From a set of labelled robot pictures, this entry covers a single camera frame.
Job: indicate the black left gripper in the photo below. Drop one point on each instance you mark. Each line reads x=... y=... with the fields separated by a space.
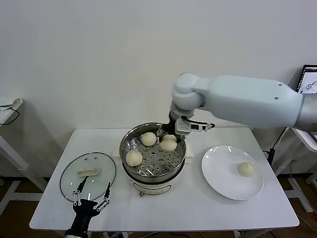
x=85 y=207

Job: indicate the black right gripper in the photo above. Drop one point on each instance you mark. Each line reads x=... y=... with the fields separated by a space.
x=172 y=125

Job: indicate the white steamed baozi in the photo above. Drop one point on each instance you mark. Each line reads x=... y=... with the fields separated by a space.
x=169 y=144
x=134 y=158
x=245 y=169
x=148 y=138

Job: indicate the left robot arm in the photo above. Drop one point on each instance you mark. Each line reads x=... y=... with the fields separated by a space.
x=74 y=235

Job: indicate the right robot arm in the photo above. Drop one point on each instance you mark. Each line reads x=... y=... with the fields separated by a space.
x=247 y=99

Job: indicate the stainless steel steamer basket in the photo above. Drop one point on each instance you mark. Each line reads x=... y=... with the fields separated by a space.
x=158 y=163

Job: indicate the white electric cooker pot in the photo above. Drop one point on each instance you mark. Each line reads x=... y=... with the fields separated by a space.
x=151 y=187

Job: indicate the white round plate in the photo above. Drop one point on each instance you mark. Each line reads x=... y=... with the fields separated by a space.
x=218 y=168

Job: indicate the black power adapter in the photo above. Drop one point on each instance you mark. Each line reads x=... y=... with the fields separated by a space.
x=271 y=155

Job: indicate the white side table with laptop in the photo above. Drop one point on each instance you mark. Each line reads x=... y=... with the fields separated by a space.
x=303 y=139

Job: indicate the open grey laptop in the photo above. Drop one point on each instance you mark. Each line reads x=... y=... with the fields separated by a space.
x=309 y=79

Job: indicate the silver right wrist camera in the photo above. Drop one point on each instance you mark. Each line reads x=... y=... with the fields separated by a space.
x=188 y=127

